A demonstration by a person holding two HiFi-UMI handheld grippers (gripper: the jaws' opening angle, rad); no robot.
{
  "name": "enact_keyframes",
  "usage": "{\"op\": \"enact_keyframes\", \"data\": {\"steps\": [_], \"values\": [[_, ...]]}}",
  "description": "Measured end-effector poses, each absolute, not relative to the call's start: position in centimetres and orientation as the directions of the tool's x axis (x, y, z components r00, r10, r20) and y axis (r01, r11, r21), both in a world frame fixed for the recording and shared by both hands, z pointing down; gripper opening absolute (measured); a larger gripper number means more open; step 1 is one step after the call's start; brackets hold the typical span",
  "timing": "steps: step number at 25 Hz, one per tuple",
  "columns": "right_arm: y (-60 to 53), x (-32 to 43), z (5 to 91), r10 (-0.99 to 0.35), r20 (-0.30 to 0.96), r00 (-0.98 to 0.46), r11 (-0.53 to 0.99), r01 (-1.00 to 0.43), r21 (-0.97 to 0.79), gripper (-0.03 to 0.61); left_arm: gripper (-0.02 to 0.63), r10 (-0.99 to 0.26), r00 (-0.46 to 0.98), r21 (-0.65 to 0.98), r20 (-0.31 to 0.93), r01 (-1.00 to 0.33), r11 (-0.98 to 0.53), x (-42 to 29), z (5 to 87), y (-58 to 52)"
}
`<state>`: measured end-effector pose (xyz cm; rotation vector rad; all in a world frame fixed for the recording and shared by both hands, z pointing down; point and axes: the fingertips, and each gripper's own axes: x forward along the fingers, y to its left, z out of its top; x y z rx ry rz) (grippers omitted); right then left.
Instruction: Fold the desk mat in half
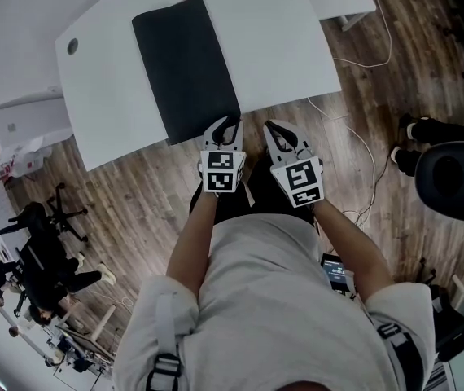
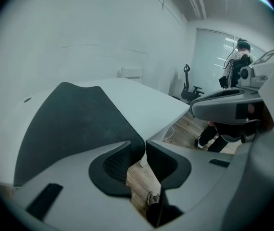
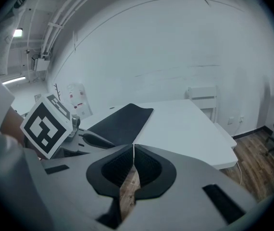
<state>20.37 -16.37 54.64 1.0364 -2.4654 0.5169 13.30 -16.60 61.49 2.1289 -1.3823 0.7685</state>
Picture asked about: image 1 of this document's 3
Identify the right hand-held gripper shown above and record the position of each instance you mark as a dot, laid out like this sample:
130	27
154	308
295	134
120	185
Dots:
301	177

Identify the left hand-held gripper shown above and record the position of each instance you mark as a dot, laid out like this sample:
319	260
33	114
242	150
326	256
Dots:
220	163

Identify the red and black desk mat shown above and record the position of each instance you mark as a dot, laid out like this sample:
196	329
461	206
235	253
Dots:
183	67

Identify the person's left forearm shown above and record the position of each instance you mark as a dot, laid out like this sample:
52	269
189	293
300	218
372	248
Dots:
191	251

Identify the person's right forearm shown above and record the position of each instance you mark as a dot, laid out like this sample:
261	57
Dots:
350	251

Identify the person's black trousers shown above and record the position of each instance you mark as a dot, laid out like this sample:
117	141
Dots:
256	194

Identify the black device with screen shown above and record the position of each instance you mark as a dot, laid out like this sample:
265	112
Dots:
333	271

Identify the person's grey shirt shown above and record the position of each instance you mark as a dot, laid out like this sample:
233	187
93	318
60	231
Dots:
277	300

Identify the grey table grommet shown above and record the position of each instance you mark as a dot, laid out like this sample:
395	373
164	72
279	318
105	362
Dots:
72	46

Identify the wooden legged desk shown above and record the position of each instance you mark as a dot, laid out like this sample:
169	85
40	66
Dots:
103	324

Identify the black bag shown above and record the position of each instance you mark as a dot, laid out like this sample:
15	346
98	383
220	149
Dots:
452	324

